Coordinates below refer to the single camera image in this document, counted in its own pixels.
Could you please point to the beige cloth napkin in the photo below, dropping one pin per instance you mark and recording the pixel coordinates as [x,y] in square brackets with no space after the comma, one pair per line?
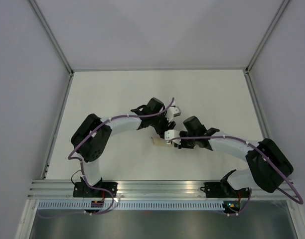
[163,143]

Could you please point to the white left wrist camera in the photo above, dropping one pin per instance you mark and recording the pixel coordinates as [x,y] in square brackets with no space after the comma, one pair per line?
[172,112]

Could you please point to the white slotted cable duct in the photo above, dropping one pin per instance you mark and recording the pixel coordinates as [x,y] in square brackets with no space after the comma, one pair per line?
[133,205]

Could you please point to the left aluminium frame post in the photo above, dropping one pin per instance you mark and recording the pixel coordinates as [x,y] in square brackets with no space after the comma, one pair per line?
[50,35]

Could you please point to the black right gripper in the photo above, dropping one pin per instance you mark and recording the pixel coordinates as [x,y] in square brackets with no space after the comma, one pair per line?
[182,145]

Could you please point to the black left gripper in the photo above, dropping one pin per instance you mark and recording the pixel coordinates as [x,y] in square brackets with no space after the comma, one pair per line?
[161,131]

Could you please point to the aluminium frame post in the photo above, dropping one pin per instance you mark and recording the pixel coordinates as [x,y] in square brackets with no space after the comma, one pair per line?
[271,27]
[50,35]

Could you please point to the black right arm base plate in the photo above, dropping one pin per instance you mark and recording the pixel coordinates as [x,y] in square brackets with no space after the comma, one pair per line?
[221,190]

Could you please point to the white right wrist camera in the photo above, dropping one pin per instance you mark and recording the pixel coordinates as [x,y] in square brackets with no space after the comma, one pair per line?
[172,136]

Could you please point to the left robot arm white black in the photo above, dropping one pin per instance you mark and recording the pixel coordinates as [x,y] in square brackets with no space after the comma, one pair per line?
[91,138]

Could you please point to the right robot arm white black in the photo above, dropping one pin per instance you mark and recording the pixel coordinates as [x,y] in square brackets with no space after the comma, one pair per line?
[267,165]

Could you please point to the aluminium front rail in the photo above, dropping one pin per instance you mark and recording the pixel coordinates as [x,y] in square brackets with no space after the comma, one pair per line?
[128,190]

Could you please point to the right aluminium frame post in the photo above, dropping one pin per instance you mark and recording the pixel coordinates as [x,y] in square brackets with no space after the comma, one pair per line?
[271,27]

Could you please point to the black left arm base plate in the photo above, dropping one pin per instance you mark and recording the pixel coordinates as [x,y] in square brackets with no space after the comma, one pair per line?
[81,190]

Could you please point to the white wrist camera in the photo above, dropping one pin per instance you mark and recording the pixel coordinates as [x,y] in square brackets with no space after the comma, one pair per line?
[172,136]
[172,112]

